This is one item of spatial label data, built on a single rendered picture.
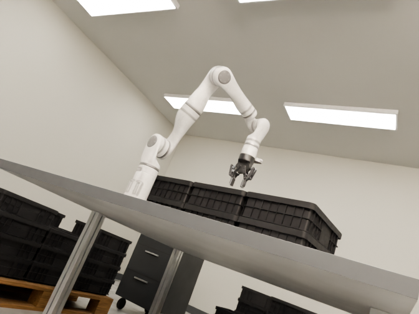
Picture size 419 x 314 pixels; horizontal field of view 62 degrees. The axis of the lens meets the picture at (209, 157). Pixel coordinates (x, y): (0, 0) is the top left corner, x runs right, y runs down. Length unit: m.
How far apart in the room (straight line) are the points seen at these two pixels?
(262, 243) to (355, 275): 0.22
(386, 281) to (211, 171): 5.20
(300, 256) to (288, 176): 4.58
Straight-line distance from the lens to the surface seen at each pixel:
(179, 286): 3.58
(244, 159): 1.61
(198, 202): 1.59
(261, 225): 1.38
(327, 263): 0.86
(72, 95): 4.86
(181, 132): 1.57
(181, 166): 6.26
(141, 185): 1.50
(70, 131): 4.88
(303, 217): 1.33
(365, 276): 0.85
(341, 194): 5.19
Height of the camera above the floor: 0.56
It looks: 18 degrees up
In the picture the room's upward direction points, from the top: 21 degrees clockwise
